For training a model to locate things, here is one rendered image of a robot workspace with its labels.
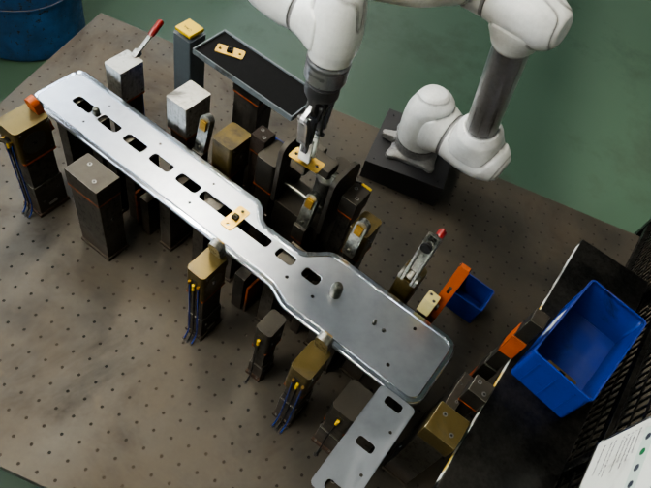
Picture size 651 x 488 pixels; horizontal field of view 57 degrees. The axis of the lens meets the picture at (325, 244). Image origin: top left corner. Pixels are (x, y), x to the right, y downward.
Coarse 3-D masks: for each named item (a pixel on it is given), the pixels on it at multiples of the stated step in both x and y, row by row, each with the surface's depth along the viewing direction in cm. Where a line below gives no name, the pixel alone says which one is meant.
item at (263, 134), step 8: (264, 128) 168; (256, 136) 166; (264, 136) 166; (272, 136) 167; (256, 144) 168; (264, 144) 166; (256, 152) 170; (256, 160) 173; (248, 176) 181; (248, 184) 183
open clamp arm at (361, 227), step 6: (360, 222) 155; (366, 222) 155; (354, 228) 157; (360, 228) 155; (366, 228) 155; (354, 234) 158; (360, 234) 156; (348, 240) 160; (354, 240) 159; (360, 240) 158; (348, 246) 161; (354, 246) 160; (342, 252) 164; (348, 252) 162; (354, 252) 161
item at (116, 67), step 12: (108, 60) 177; (120, 60) 177; (132, 60) 178; (108, 72) 178; (120, 72) 175; (132, 72) 178; (108, 84) 182; (120, 84) 178; (132, 84) 182; (120, 96) 182; (132, 96) 185
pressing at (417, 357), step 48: (48, 96) 172; (96, 96) 176; (96, 144) 166; (144, 144) 169; (192, 192) 163; (240, 192) 166; (240, 240) 157; (288, 288) 152; (384, 288) 158; (336, 336) 147; (384, 336) 150; (432, 336) 152; (384, 384) 143; (432, 384) 145
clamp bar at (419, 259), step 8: (432, 232) 144; (424, 240) 143; (432, 240) 143; (440, 240) 142; (424, 248) 141; (432, 248) 143; (416, 256) 148; (424, 256) 147; (408, 264) 151; (416, 264) 150; (424, 264) 147
